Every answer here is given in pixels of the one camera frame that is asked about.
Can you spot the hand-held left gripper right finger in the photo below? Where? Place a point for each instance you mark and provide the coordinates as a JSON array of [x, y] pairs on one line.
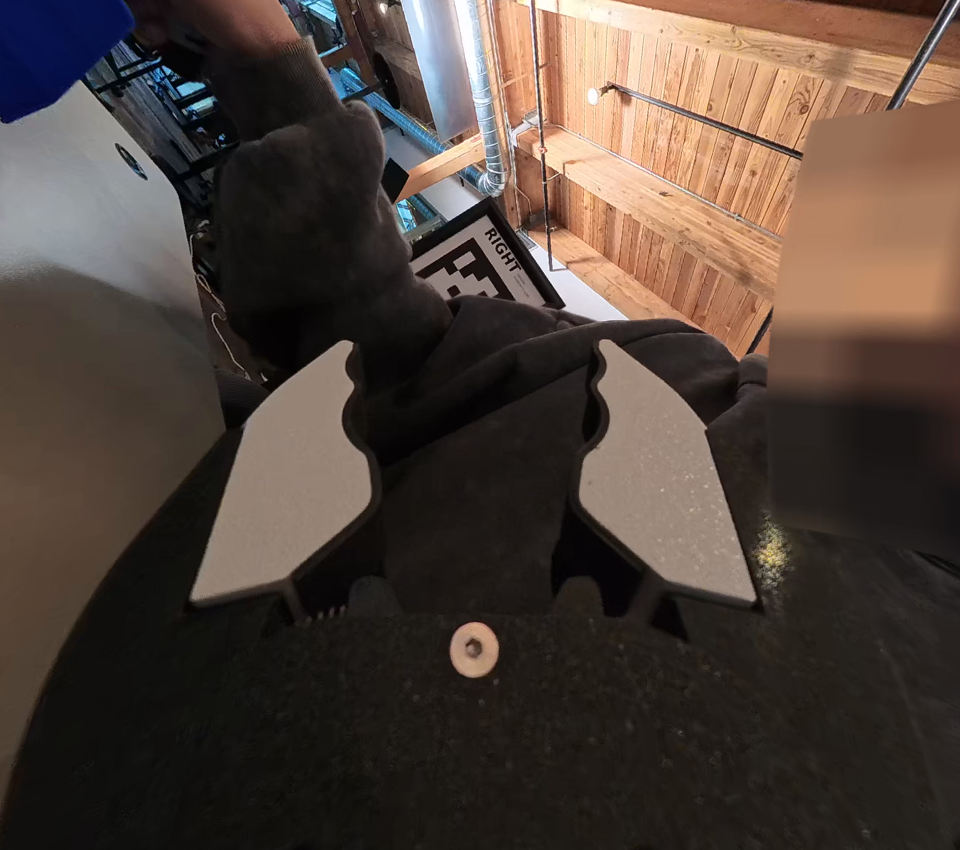
[[660, 490]]

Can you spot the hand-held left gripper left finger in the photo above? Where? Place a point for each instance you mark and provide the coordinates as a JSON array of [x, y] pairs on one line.
[[292, 490]]

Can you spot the blue plastic bin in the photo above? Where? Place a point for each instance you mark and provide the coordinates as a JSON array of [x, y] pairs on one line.
[[52, 3]]

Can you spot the black desk grommet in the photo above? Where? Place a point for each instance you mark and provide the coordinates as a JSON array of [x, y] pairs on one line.
[[131, 161]]

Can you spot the thin metal pipe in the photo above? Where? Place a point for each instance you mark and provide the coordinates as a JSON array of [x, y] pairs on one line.
[[534, 40]]

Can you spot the silver ventilation duct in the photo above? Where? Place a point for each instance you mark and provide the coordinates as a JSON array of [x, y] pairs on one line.
[[469, 40]]

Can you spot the black metal rail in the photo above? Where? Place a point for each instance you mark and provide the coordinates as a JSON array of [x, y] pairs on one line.
[[697, 119]]

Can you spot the grey metal duct panel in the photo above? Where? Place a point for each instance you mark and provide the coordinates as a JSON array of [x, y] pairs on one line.
[[420, 3]]

